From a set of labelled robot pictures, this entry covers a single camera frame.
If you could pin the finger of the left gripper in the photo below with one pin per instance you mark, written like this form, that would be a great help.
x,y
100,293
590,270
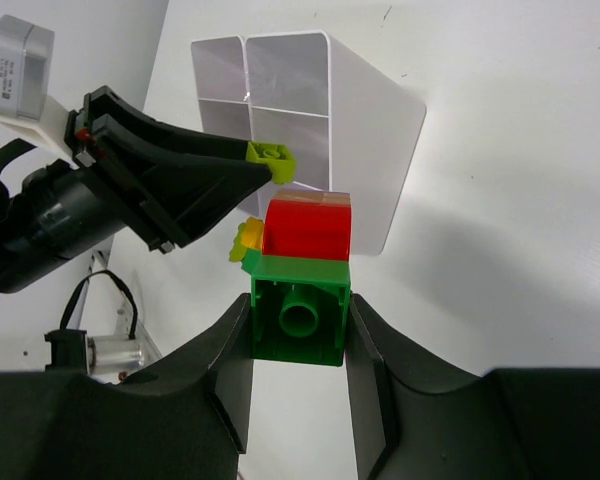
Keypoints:
x,y
174,203
145,140

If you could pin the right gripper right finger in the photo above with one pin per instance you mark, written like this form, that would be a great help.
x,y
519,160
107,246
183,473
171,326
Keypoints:
x,y
416,416

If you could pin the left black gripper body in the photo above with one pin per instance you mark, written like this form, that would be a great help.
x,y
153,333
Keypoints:
x,y
69,216

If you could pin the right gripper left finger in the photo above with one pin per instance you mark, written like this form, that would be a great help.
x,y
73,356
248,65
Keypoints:
x,y
185,416

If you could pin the multicolour lego cluster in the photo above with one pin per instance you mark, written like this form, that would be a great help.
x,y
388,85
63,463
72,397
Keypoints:
x,y
247,244

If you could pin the lime green lego brick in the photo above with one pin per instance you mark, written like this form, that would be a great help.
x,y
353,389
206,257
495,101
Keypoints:
x,y
276,157

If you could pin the red orange lego stack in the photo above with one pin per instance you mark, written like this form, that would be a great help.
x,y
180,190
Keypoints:
x,y
308,224

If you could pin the white six-compartment container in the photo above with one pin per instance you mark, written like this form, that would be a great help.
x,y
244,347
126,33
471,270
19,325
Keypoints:
x,y
349,126

